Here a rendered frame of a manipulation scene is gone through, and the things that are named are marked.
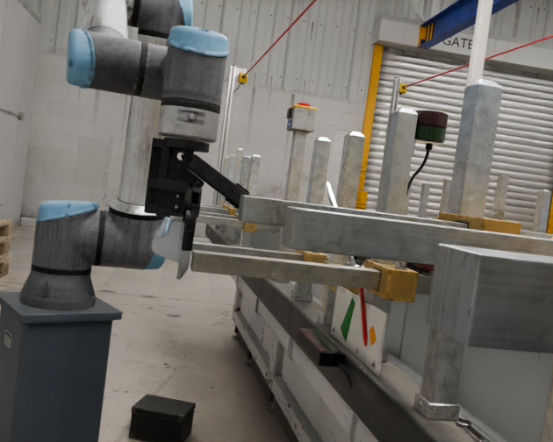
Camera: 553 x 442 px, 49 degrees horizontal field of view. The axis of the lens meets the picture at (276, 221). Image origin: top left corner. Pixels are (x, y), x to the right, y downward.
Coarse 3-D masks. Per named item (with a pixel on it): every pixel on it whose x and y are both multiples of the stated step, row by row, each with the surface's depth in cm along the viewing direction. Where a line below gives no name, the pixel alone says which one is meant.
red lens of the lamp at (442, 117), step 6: (420, 114) 102; (426, 114) 101; (432, 114) 101; (438, 114) 101; (444, 114) 101; (420, 120) 102; (426, 120) 101; (432, 120) 101; (438, 120) 101; (444, 120) 102; (444, 126) 102
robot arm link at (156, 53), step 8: (152, 48) 98; (160, 48) 98; (152, 56) 97; (160, 56) 97; (152, 64) 97; (160, 64) 97; (152, 72) 97; (160, 72) 97; (144, 80) 97; (152, 80) 97; (160, 80) 98; (144, 88) 98; (152, 88) 98; (160, 88) 99; (144, 96) 101; (152, 96) 100; (160, 96) 100
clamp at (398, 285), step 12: (372, 264) 102; (384, 264) 101; (384, 276) 97; (396, 276) 95; (408, 276) 96; (384, 288) 96; (396, 288) 95; (408, 288) 96; (396, 300) 96; (408, 300) 96
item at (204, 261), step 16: (192, 256) 93; (208, 256) 92; (224, 256) 93; (240, 256) 94; (208, 272) 93; (224, 272) 93; (240, 272) 94; (256, 272) 94; (272, 272) 95; (288, 272) 95; (304, 272) 96; (320, 272) 96; (336, 272) 97; (352, 272) 97; (368, 272) 98; (368, 288) 98; (416, 288) 100
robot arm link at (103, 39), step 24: (96, 0) 122; (120, 0) 129; (96, 24) 104; (120, 24) 110; (72, 48) 93; (96, 48) 94; (120, 48) 96; (144, 48) 97; (72, 72) 95; (96, 72) 95; (120, 72) 96; (144, 72) 97
